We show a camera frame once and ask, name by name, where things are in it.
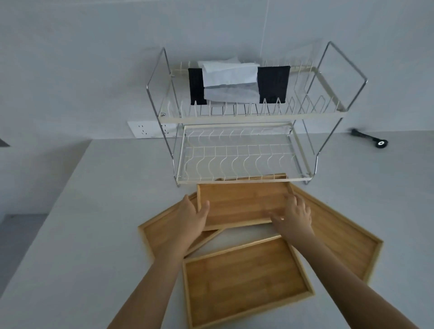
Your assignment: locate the person's left hand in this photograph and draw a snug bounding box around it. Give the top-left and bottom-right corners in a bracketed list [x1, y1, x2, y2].
[176, 195, 210, 239]

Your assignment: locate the person's right hand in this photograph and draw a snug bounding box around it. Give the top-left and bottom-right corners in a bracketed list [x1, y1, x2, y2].
[269, 194, 314, 240]

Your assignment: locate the wooden bamboo tray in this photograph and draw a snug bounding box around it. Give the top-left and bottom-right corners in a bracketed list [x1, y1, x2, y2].
[291, 184, 384, 284]
[138, 193, 227, 257]
[197, 182, 296, 232]
[182, 235, 315, 329]

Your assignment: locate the person's left forearm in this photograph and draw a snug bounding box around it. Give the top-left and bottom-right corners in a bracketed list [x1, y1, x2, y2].
[107, 232, 201, 329]

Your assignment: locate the person's right forearm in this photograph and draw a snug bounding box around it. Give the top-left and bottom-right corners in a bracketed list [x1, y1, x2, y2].
[288, 231, 420, 329]

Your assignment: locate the two-tier white dish rack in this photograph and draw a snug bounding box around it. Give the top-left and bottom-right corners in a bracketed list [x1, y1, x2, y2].
[146, 41, 368, 188]

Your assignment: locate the white paper bag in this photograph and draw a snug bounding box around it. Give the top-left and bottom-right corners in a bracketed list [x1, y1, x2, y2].
[197, 56, 261, 103]

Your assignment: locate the black cloth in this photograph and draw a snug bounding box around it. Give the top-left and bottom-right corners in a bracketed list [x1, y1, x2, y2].
[188, 66, 291, 106]

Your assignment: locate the white wall power socket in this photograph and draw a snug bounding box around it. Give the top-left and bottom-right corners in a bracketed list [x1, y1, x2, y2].
[127, 120, 185, 139]

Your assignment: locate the black handled tool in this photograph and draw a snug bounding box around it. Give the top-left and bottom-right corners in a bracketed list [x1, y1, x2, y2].
[350, 128, 389, 149]

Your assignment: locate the thin white wall cable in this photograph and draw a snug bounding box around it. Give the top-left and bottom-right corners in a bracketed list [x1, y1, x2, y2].
[258, 0, 274, 67]

